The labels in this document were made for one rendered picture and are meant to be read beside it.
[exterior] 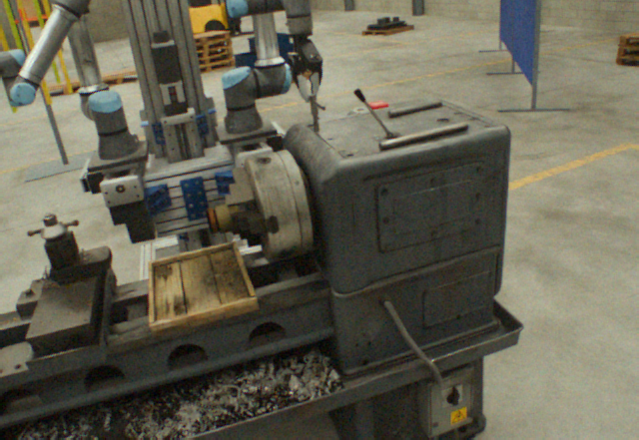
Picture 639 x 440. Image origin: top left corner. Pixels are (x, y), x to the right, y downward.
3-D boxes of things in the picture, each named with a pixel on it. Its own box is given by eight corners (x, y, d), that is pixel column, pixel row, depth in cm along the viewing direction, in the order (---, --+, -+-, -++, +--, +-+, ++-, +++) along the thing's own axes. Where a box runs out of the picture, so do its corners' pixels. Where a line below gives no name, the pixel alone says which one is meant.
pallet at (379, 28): (389, 28, 1363) (388, 14, 1346) (413, 29, 1309) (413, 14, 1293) (361, 35, 1290) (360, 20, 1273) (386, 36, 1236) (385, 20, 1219)
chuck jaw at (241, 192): (263, 201, 152) (253, 164, 154) (264, 196, 147) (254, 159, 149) (227, 209, 149) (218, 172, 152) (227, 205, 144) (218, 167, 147)
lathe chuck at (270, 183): (278, 220, 171) (267, 136, 155) (306, 276, 145) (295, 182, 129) (252, 226, 169) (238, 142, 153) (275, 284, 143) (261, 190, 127)
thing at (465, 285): (436, 355, 234) (437, 191, 197) (495, 430, 192) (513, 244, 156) (317, 395, 220) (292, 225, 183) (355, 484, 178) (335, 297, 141)
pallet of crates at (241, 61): (292, 73, 909) (287, 29, 876) (316, 78, 847) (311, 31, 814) (232, 87, 855) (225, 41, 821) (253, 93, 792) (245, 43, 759)
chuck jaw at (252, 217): (267, 203, 145) (275, 214, 134) (270, 220, 147) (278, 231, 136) (229, 212, 142) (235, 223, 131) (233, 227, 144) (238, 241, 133)
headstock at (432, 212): (437, 191, 197) (436, 93, 181) (513, 244, 156) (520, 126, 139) (293, 225, 183) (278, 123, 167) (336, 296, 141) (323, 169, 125)
